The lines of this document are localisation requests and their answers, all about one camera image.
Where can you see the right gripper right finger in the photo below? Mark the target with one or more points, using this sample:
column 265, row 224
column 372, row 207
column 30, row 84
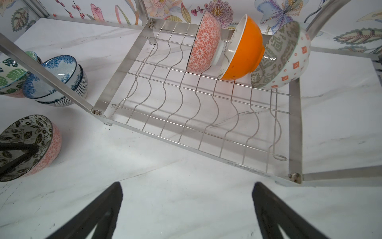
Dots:
column 274, row 216

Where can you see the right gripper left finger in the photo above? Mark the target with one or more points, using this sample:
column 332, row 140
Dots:
column 99, row 217

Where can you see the red pattern bowl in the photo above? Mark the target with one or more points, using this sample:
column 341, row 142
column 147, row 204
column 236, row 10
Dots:
column 28, row 146

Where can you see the green leaf pattern bowl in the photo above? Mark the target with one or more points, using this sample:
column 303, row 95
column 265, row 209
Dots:
column 13, row 76

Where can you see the green geometric pattern bowl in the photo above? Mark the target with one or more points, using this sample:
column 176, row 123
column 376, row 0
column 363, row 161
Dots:
column 285, row 59

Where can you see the orange white bowl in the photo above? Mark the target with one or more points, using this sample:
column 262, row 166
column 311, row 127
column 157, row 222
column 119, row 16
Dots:
column 244, row 51

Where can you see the black floral pattern bowl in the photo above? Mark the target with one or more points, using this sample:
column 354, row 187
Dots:
column 206, row 44

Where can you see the steel two-tier dish rack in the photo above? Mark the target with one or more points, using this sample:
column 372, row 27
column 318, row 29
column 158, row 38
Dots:
column 259, row 131

